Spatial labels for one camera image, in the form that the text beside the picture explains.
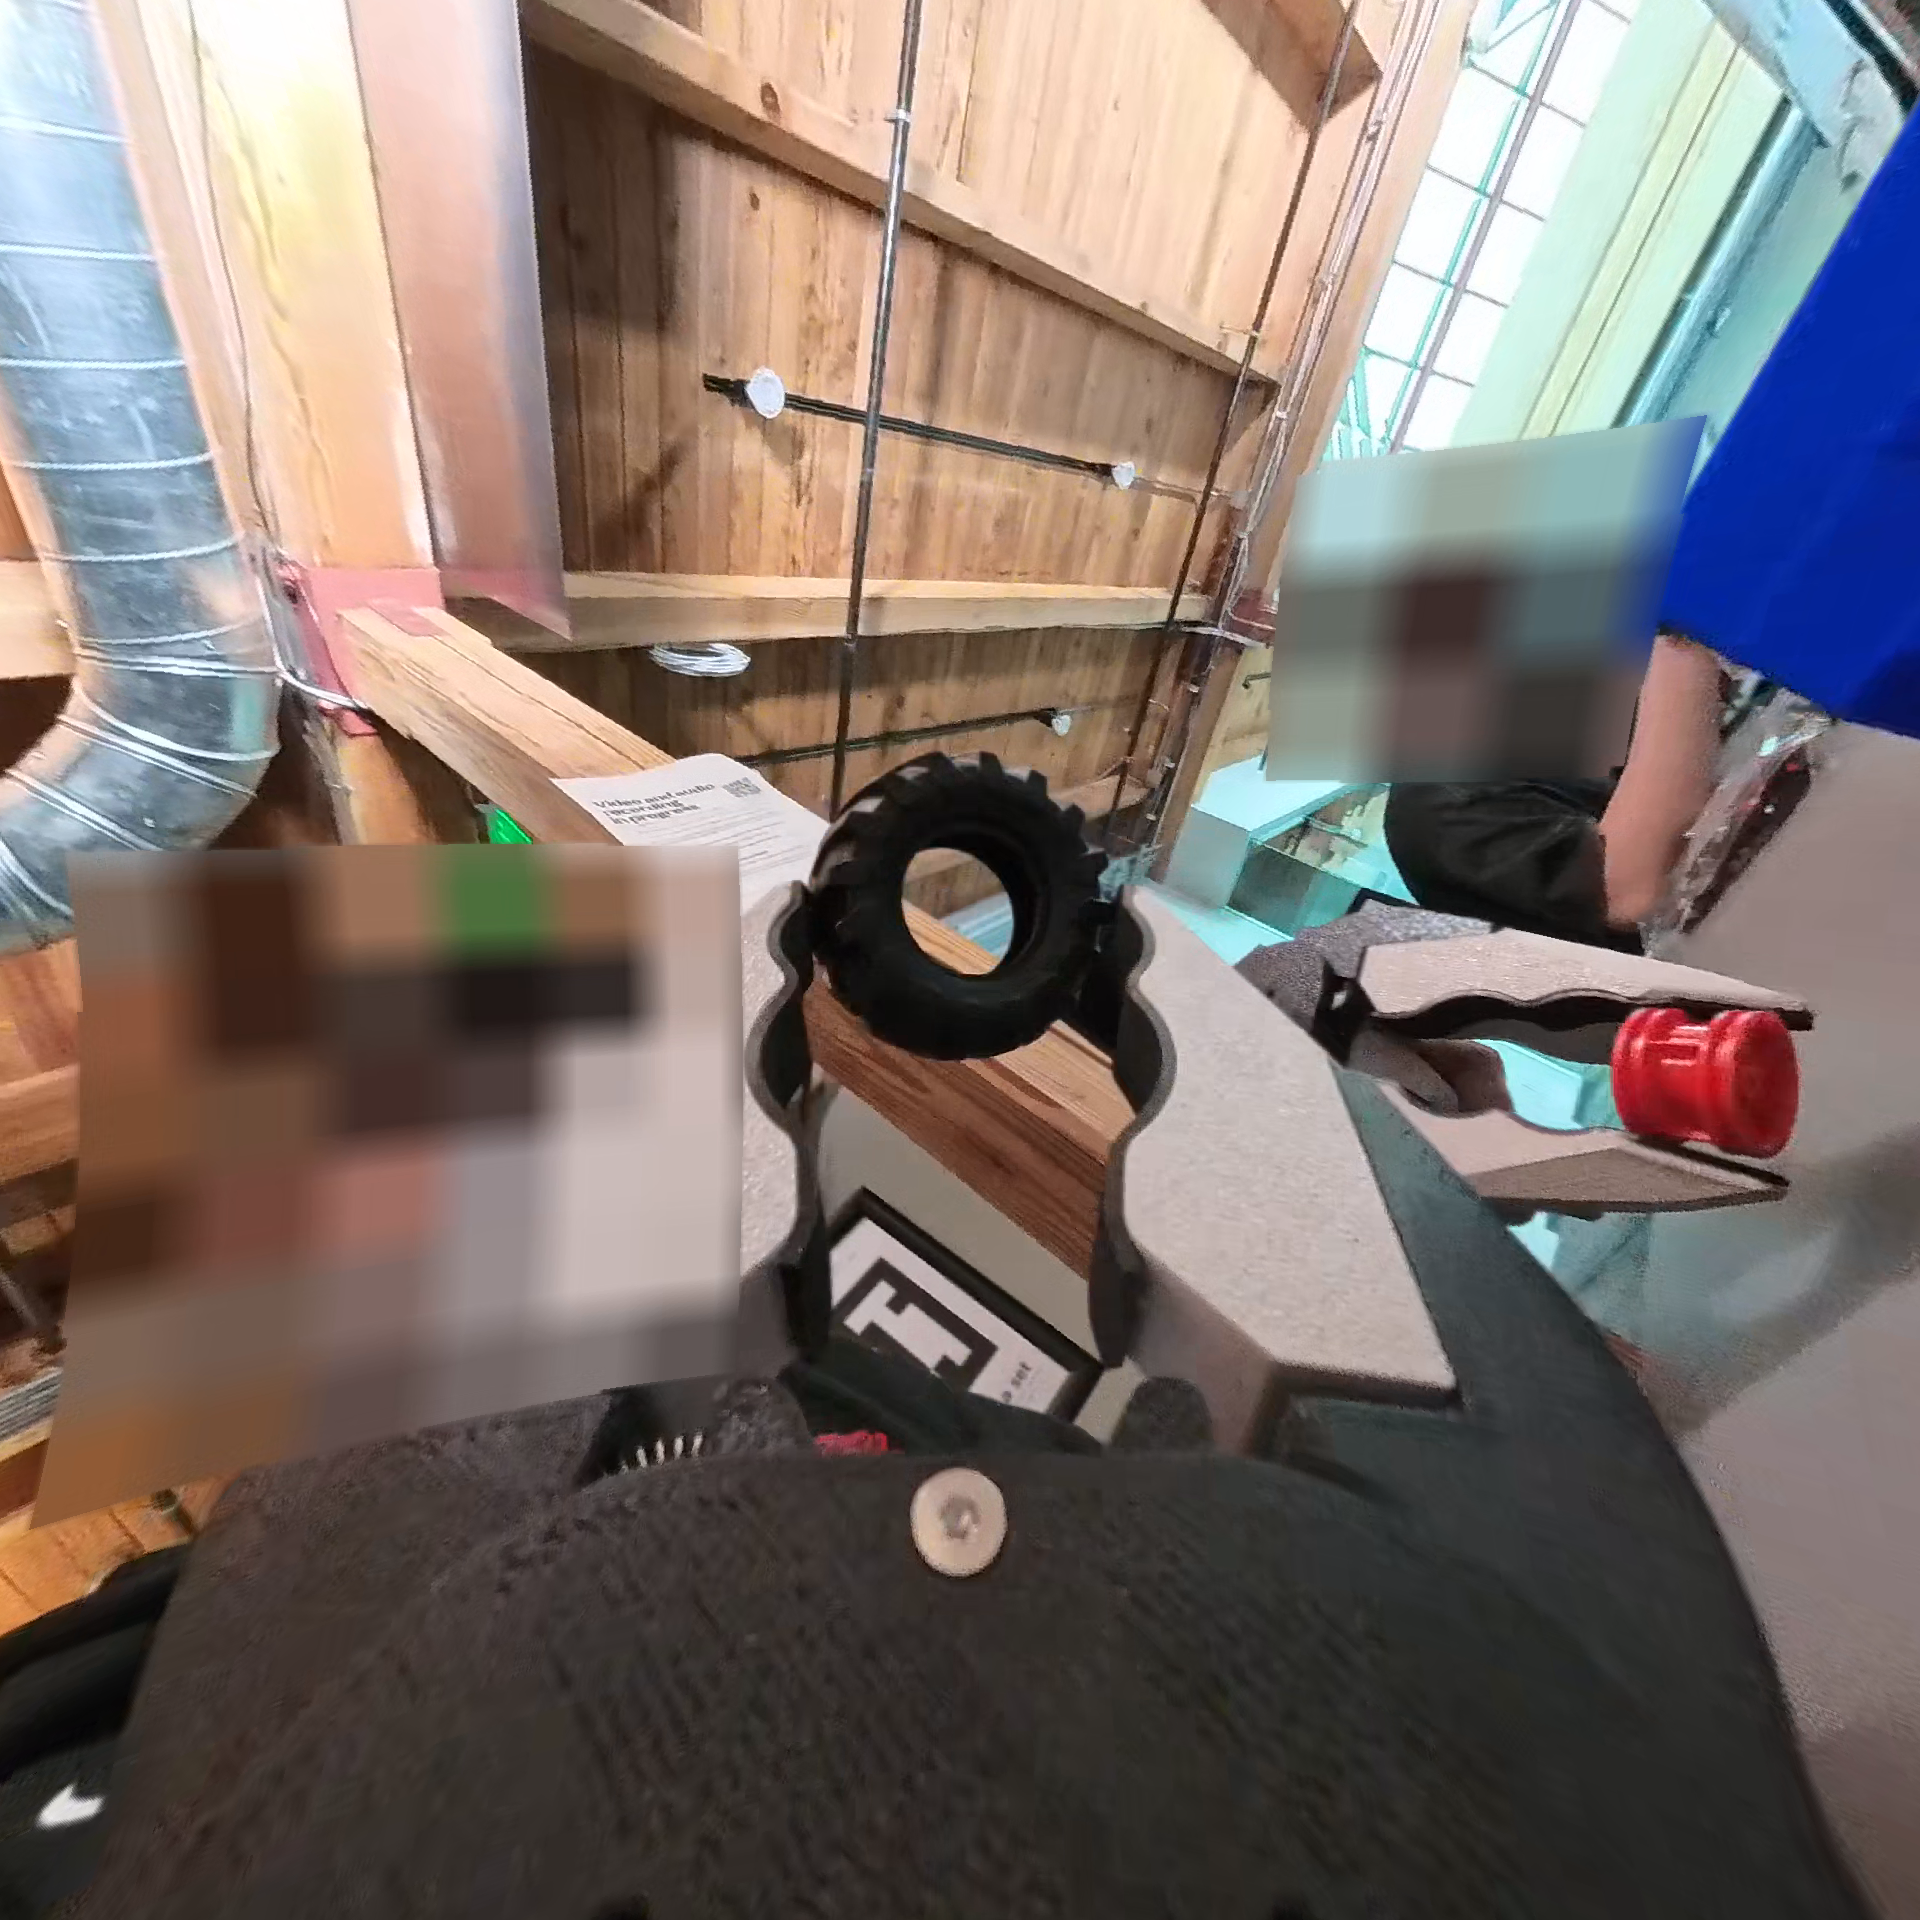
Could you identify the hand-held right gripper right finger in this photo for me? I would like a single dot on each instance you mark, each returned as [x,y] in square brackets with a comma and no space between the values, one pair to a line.
[1260,1201]

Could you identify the white paper notice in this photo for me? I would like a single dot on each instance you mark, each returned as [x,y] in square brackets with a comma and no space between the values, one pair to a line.
[676,811]

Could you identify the wooden beam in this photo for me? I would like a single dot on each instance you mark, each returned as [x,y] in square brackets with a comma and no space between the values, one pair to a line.
[495,705]

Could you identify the another person's forearm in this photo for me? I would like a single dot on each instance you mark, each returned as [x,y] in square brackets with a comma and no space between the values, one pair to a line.
[1659,781]

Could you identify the small black rubber tyre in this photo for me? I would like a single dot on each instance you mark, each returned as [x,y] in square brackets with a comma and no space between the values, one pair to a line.
[855,961]

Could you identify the small red wheel rim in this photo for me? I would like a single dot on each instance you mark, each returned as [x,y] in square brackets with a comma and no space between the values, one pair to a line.
[1710,1079]

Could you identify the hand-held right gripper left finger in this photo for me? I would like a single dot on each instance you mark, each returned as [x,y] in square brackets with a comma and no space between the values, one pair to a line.
[758,1186]

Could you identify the metal conduit pipe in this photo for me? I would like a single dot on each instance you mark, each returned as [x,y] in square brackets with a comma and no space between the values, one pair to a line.
[888,226]

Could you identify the red steel bracket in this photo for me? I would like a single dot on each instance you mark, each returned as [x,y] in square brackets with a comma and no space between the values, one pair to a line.
[376,593]

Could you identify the black track with white lights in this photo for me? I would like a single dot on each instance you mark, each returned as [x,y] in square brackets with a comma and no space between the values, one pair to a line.
[761,395]

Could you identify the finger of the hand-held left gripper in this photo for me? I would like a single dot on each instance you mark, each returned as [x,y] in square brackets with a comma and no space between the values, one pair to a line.
[1576,1179]
[1529,974]

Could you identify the gridded window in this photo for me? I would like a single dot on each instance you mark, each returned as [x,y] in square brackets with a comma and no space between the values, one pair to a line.
[1470,226]

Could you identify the metal clad post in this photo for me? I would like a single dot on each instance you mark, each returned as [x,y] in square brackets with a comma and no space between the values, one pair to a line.
[464,300]

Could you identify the person's dark clothing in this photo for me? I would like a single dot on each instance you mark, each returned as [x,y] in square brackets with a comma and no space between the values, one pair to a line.
[60,1724]

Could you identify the clear plastic bag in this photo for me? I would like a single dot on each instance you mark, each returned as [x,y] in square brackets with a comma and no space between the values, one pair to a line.
[1756,811]

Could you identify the black framed marker sign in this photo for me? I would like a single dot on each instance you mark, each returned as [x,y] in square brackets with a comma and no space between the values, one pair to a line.
[916,1306]

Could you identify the silver ventilation duct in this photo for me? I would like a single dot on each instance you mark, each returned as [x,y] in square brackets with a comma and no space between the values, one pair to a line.
[105,451]

